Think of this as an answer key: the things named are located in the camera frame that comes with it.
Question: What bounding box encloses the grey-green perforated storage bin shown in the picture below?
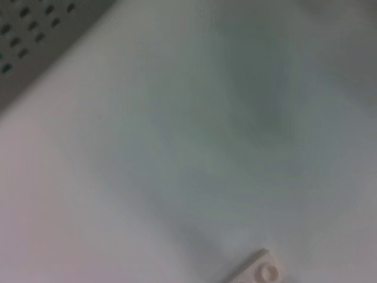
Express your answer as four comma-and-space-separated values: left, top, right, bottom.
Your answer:
0, 0, 116, 110

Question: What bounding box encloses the white studded toy brick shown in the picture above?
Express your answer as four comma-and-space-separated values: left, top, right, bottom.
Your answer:
226, 248, 289, 283

